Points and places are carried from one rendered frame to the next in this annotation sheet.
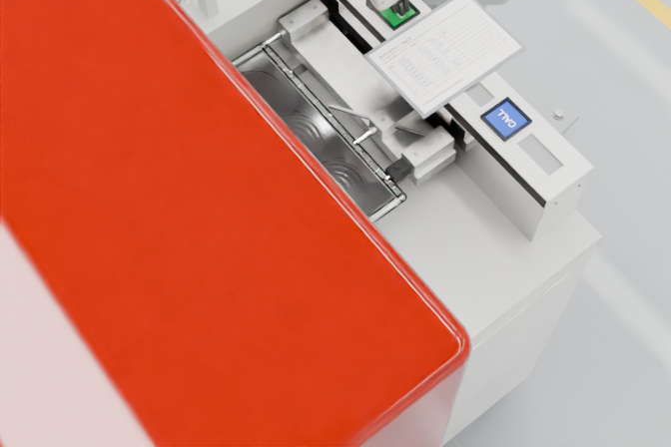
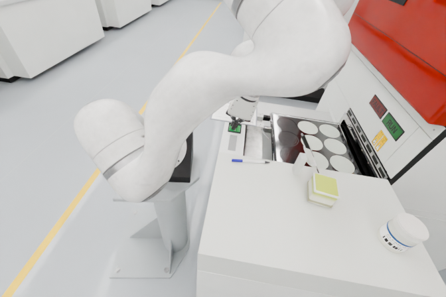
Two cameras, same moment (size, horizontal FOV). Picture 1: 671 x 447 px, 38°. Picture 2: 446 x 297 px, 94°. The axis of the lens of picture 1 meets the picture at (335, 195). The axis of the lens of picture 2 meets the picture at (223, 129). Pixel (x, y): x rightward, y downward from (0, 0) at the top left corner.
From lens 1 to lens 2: 1.69 m
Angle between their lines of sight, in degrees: 71
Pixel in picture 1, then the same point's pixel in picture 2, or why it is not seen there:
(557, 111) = (135, 213)
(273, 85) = (281, 154)
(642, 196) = not seen: hidden behind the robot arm
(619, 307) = not seen: hidden behind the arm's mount
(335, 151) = (279, 129)
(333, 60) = (255, 150)
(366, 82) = (251, 139)
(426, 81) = not seen: hidden behind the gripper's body
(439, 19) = (226, 118)
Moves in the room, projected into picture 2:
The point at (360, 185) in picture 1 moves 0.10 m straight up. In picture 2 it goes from (279, 120) to (284, 104)
